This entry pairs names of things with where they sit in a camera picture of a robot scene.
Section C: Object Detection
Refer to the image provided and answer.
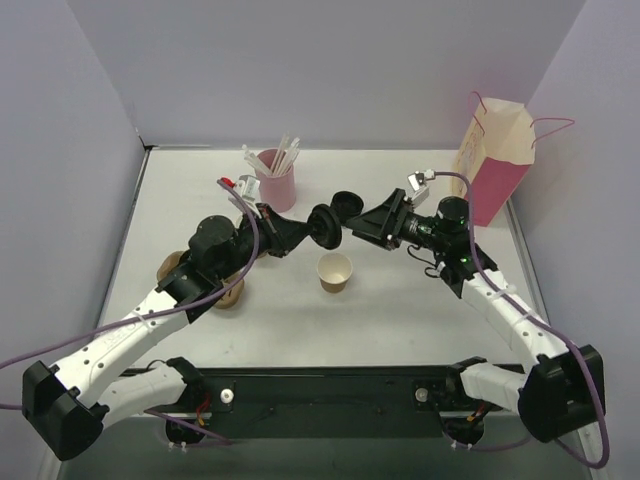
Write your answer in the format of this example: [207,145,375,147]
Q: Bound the stack of black lids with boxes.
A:
[330,191,364,226]

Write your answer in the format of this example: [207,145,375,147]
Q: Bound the single brown paper cup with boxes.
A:
[316,253,353,294]

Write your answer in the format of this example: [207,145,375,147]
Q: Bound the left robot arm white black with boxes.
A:
[21,203,312,461]

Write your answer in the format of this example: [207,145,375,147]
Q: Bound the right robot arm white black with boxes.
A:
[346,189,605,443]

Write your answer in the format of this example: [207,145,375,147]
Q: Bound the pink straw holder cup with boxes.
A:
[255,166,296,213]

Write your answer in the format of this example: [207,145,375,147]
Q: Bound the brown pulp cup carriers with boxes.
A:
[156,251,245,310]

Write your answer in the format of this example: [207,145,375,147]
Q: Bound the white wrapped straws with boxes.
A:
[241,133,301,178]

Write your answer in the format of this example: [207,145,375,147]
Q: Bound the pink cream paper gift bag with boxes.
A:
[449,90,576,227]

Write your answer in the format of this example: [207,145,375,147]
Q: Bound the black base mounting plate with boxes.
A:
[158,366,492,443]

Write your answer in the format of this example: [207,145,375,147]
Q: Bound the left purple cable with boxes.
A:
[0,179,264,446]

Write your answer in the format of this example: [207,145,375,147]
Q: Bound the purple cable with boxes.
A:
[0,179,264,446]
[432,169,611,469]

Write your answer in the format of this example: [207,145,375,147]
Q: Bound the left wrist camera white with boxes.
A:
[221,175,260,205]

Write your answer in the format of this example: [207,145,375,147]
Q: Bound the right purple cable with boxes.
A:
[432,169,611,469]

